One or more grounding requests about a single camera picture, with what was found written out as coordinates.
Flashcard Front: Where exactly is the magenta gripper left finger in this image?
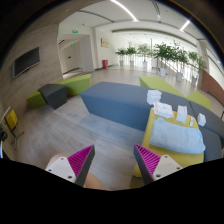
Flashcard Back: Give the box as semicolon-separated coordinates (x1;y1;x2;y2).
46;145;95;186

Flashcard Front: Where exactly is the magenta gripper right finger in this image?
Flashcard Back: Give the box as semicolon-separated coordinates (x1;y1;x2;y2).
134;144;182;185

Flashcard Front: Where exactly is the light blue towel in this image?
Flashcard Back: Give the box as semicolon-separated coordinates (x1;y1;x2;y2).
149;118;206;154

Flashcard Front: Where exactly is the yellow-green ottoman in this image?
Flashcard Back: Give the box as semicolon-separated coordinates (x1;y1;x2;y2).
141;109;204;168

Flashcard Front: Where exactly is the crumpled white cloth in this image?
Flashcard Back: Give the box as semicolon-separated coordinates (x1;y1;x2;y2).
153;102;174;118

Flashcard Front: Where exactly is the small white bottle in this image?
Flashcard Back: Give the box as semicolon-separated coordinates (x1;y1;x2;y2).
189;117;194;127

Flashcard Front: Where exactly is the small white folded cloth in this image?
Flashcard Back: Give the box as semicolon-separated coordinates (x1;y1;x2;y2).
197;113;206;126

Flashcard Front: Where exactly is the large blue-grey sofa block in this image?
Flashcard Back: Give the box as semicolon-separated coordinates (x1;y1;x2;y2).
81;82;224;162

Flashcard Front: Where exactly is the stack of white towels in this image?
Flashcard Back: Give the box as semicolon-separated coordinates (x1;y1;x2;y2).
147;90;162;105

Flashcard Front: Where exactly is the dark grey ottoman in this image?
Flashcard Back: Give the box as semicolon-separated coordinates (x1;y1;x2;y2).
38;84;67;109

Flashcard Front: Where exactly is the yellow chair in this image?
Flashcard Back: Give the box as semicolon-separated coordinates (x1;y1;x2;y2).
5;110;23;144

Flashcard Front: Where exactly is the green bench seat left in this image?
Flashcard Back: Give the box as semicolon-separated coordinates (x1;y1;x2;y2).
27;74;91;108

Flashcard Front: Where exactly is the green bench seat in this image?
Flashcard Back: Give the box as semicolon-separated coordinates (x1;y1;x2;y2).
139;76;211;110
27;74;91;108

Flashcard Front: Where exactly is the green bench seat right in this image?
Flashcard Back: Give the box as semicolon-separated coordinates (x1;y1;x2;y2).
139;76;211;110

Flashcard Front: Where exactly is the red bin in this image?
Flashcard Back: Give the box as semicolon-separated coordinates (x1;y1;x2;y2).
102;60;109;69

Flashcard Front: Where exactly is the potted green plant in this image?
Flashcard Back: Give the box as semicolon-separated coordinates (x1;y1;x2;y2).
153;43;176;77
115;47;127;66
137;44;152;67
174;47;188;82
126;47;137;66

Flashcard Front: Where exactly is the wall-mounted black television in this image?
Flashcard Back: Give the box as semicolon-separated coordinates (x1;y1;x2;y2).
12;47;41;78

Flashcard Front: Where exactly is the framed wall picture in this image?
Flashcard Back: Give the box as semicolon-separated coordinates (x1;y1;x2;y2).
101;38;109;48

